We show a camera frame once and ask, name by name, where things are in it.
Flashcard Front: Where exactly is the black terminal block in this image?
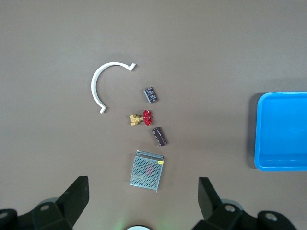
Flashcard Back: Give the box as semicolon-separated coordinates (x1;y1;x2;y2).
152;126;168;147
143;86;161;104

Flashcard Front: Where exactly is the brass valve with red handwheel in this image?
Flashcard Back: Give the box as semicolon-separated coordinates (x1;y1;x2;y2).
129;109;154;127

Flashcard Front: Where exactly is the blue plastic tray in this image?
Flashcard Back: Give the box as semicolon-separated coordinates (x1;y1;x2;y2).
254;91;307;171

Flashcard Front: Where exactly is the perforated metal power supply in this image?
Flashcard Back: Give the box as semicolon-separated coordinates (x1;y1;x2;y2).
130;150;165;195

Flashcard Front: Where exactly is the white curved plastic clamp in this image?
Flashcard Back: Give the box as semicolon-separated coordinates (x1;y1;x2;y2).
91;61;137;114

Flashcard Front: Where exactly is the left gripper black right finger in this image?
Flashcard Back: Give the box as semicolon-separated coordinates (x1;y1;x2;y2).
191;177;298;230

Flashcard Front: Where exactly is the brown table mat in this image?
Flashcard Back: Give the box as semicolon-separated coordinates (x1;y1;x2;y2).
0;0;307;230

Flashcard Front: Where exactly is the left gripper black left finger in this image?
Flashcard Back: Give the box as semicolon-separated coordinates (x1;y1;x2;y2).
0;176;90;230

